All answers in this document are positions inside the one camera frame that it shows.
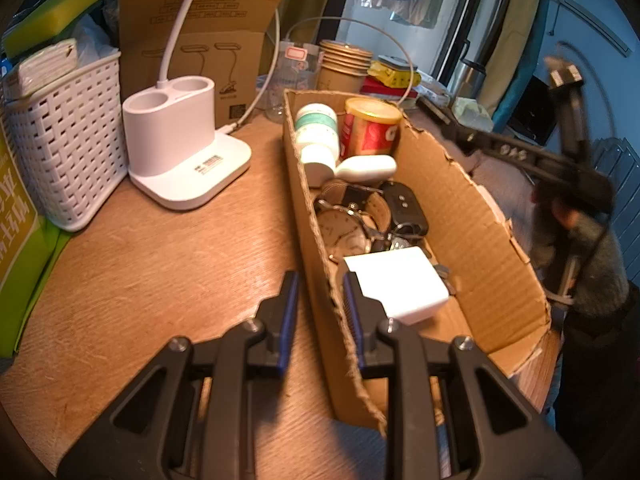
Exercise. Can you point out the stainless steel thermos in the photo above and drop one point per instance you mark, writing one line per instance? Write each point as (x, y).
(467, 80)

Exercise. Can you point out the black monitor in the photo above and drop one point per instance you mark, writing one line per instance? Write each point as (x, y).
(530, 110)

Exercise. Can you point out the person's right forearm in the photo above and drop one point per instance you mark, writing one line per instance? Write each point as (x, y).
(590, 270)

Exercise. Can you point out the teal curtain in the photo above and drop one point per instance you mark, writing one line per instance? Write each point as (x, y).
(540, 20)

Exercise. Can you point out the white oval case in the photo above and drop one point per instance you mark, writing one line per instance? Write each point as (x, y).
(365, 167)

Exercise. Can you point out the flat cardboard lamp box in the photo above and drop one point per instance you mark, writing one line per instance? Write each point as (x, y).
(225, 60)

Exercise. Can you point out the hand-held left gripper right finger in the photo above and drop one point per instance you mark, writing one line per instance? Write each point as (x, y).
(350, 320)

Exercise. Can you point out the black sliding door frame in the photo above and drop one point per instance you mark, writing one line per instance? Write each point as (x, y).
(480, 0)

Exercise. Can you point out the white woven plastic basket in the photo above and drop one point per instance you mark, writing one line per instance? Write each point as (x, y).
(65, 150)

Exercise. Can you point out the white medicine bottle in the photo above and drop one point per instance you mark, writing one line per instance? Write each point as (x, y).
(315, 130)

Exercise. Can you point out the yellow printed packet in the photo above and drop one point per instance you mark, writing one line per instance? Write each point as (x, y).
(395, 77)

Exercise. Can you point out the white desk lamp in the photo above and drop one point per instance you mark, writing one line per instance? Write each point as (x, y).
(175, 160)

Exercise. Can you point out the pale green tissue pack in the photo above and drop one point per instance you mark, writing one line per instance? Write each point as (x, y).
(472, 110)

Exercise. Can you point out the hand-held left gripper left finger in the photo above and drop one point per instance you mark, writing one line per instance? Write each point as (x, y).
(290, 320)

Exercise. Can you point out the person's leg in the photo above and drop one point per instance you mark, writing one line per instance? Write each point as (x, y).
(590, 360)

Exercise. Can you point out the white air conditioner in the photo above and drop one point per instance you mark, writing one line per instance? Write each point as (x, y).
(600, 25)

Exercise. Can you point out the red can with yellow lid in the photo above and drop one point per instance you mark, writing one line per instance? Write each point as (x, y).
(370, 135)

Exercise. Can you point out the red book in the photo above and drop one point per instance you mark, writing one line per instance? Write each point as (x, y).
(372, 89)

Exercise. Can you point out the black car key fob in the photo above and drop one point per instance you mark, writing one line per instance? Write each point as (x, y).
(405, 207)

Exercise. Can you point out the white grey flat device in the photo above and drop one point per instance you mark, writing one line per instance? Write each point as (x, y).
(395, 61)

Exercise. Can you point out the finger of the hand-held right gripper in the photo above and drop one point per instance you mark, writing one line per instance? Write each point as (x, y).
(572, 120)
(450, 127)

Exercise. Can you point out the white tissue packet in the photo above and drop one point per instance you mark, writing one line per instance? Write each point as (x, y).
(45, 67)

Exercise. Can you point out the stack of brown paper cups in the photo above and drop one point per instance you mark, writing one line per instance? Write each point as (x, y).
(340, 72)

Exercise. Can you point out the yellow green sponge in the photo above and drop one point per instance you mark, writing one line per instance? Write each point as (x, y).
(55, 15)

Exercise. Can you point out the white charger adapter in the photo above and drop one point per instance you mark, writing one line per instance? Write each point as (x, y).
(395, 280)

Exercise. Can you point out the clear plastic bag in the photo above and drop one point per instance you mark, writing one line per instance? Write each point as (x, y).
(97, 40)

